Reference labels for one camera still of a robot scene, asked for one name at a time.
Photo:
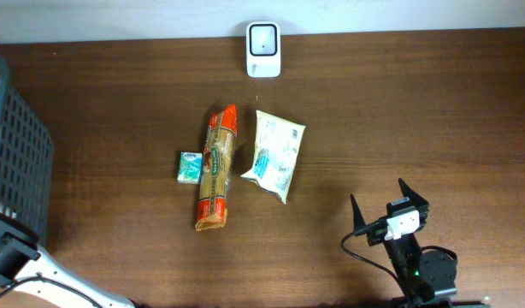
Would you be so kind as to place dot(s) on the spaghetti pack orange ends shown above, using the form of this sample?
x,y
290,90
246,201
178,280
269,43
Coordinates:
x,y
216,169

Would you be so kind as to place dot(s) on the grey plastic mesh basket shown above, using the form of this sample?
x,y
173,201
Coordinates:
x,y
26,159

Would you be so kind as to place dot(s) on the white barcode scanner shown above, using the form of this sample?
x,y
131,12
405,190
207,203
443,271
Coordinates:
x,y
263,49

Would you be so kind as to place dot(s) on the cream snack bag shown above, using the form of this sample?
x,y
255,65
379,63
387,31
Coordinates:
x,y
277,145

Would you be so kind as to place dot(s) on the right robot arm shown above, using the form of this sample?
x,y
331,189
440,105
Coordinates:
x,y
425,274

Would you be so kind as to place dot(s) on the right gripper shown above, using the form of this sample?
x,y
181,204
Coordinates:
x,y
419,203

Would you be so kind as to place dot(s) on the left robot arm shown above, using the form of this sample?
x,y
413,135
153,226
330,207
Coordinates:
x,y
27,267

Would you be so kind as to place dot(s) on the small teal tissue pack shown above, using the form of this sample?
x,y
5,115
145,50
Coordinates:
x,y
190,169

